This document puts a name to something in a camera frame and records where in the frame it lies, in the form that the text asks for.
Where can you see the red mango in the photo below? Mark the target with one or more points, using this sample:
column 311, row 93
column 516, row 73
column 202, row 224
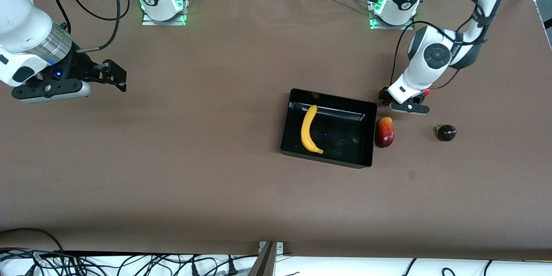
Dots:
column 384, row 133

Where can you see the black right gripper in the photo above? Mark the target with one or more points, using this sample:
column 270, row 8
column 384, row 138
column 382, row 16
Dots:
column 80, row 67

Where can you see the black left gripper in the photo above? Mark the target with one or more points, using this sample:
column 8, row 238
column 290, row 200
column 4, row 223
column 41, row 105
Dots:
column 383, row 94

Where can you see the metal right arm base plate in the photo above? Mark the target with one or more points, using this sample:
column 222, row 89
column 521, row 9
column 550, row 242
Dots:
column 148, row 21

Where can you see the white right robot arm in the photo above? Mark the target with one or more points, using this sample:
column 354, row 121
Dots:
column 21, row 21

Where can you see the aluminium profile beam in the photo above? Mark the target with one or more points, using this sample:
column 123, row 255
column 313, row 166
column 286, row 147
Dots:
column 264, row 263

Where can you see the yellow banana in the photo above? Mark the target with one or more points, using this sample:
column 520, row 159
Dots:
column 307, row 131

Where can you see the dark purple eggplant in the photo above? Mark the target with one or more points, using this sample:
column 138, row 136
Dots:
column 446, row 133

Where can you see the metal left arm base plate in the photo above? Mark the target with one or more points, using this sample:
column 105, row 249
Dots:
column 375, row 26

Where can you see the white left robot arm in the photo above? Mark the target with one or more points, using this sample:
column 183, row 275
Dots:
column 416, row 77

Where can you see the small metal corner bracket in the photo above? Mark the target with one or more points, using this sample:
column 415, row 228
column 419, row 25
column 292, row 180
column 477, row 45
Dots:
column 279, row 248

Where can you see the black rectangular plastic tray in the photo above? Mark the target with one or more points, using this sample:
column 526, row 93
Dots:
column 340, row 146

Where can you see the aluminium table edge profile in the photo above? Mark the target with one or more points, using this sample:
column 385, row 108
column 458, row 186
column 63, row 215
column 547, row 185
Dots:
column 544, row 21

